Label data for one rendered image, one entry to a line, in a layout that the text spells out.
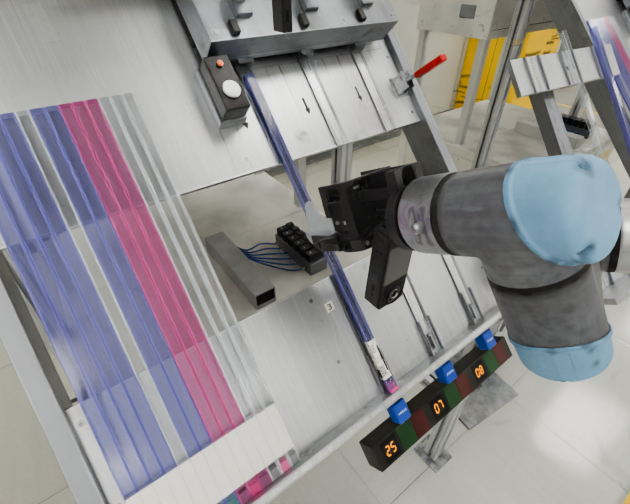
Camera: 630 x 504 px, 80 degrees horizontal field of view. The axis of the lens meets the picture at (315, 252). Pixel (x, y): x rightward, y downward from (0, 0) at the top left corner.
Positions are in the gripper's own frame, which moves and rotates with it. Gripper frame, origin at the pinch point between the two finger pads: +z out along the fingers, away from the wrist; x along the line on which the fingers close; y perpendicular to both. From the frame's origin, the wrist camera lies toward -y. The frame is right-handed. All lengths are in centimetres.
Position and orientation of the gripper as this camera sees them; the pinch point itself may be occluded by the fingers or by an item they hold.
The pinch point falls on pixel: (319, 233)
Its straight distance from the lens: 54.7
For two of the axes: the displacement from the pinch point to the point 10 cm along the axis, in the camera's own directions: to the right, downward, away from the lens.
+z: -5.2, -0.5, 8.5
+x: -8.0, 3.7, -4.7
